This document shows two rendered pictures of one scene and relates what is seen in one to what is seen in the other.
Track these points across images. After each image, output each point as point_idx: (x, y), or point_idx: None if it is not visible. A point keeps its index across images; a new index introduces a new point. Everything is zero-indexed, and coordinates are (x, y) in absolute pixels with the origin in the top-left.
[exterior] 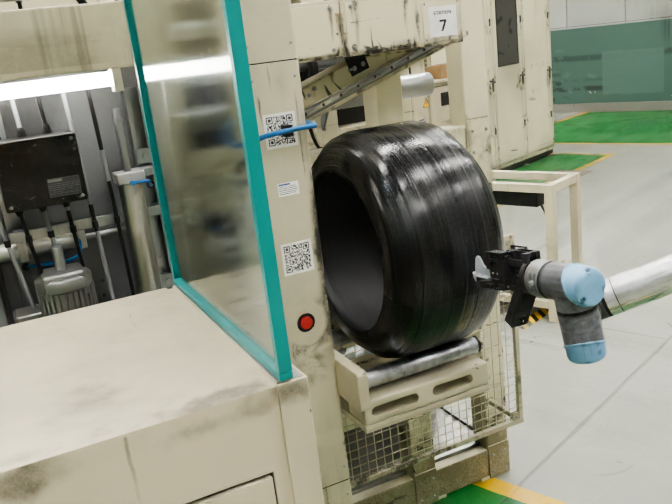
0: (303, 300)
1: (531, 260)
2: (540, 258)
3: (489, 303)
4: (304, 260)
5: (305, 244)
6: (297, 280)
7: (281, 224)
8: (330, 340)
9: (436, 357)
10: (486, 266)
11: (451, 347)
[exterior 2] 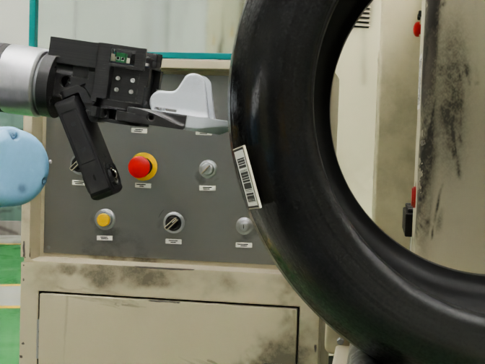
0: (416, 157)
1: (71, 60)
2: (48, 51)
3: (252, 222)
4: (419, 89)
5: (421, 62)
6: (418, 120)
7: (421, 24)
8: (415, 245)
9: (349, 349)
10: (161, 84)
11: (356, 352)
